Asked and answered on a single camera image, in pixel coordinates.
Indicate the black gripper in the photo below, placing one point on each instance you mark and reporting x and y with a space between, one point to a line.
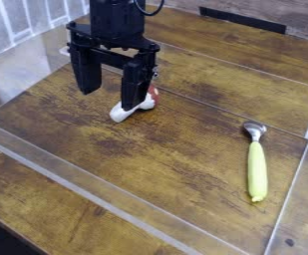
113 40

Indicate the black strip on table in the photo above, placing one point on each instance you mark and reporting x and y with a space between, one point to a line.
243 20

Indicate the clear acrylic triangular bracket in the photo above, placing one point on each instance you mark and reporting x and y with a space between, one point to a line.
64 51

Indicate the clear acrylic enclosure wall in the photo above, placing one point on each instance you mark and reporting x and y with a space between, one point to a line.
156 185

